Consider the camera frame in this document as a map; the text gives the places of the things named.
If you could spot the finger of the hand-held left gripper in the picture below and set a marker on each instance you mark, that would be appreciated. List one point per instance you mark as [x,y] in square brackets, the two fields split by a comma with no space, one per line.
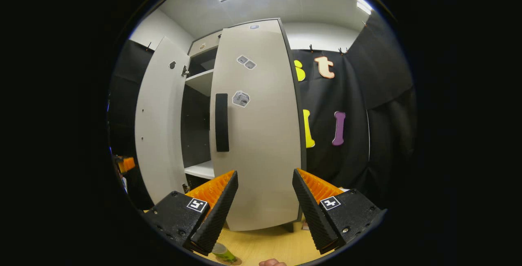
[128,164]

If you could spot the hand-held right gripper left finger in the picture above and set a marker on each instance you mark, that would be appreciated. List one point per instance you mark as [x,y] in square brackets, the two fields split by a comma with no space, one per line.
[216,217]

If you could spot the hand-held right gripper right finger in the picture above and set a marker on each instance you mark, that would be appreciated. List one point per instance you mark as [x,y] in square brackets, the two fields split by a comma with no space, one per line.
[314,213]

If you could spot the green label plastic bottle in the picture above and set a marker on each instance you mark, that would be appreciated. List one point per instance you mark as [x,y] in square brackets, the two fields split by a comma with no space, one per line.
[223,251]

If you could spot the light grey cabinet door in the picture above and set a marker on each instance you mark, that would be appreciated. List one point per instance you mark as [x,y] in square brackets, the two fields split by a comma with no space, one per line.
[159,127]
[265,143]

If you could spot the round cork coaster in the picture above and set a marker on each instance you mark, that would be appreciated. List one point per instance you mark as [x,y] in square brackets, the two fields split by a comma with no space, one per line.
[236,262]

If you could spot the grey cabinet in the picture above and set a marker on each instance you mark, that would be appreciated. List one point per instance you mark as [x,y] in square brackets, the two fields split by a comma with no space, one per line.
[195,127]

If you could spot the metal door hinge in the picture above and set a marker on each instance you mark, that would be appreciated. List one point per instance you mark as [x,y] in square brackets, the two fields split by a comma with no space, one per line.
[185,71]
[186,188]

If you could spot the small ceiling light panel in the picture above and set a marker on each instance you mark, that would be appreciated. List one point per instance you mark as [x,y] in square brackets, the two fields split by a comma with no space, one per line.
[363,5]

